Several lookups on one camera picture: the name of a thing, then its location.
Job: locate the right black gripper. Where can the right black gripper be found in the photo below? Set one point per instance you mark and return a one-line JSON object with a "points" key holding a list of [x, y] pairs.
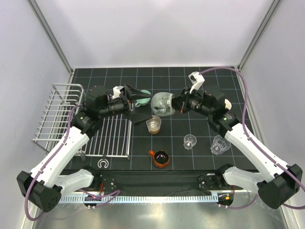
{"points": [[180, 102]]}

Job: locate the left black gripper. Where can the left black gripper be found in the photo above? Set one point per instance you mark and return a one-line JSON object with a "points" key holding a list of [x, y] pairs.
{"points": [[134, 94]]}

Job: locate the grey ceramic mug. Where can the grey ceramic mug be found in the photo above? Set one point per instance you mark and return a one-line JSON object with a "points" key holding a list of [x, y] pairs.
{"points": [[161, 104]]}

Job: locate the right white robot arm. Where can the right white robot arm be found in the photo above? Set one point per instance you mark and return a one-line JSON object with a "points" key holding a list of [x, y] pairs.
{"points": [[277, 181]]}

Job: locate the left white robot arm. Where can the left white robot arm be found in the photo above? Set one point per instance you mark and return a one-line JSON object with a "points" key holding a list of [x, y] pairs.
{"points": [[43, 186]]}

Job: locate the mint green cup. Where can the mint green cup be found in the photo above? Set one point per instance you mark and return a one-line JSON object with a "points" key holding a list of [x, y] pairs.
{"points": [[144, 101]]}

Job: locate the light blue tall mug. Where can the light blue tall mug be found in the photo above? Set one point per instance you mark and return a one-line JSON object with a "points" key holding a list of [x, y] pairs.
{"points": [[228, 104]]}

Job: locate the steel tumbler cup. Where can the steel tumbler cup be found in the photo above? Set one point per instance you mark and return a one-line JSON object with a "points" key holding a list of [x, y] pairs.
{"points": [[154, 124]]}

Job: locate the small clear glass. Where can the small clear glass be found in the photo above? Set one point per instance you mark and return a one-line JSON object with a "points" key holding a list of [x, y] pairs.
{"points": [[189, 141]]}

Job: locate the large clear plastic cup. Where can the large clear plastic cup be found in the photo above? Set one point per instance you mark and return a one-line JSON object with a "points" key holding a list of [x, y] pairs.
{"points": [[219, 145]]}

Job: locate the black grid mat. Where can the black grid mat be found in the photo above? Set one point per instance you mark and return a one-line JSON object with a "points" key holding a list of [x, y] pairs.
{"points": [[173, 128]]}

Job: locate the orange black ceramic cup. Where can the orange black ceramic cup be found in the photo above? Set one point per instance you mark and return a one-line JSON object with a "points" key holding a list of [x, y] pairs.
{"points": [[160, 158]]}

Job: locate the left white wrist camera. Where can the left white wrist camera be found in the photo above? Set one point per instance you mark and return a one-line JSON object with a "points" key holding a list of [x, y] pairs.
{"points": [[117, 91]]}

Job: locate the metal wire dish rack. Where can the metal wire dish rack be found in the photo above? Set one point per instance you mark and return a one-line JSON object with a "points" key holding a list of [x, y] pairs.
{"points": [[112, 140]]}

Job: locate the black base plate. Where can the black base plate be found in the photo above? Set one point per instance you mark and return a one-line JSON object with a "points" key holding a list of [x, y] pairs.
{"points": [[158, 183]]}

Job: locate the slotted cable duct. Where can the slotted cable duct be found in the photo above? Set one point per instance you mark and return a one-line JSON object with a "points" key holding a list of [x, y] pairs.
{"points": [[84, 199]]}

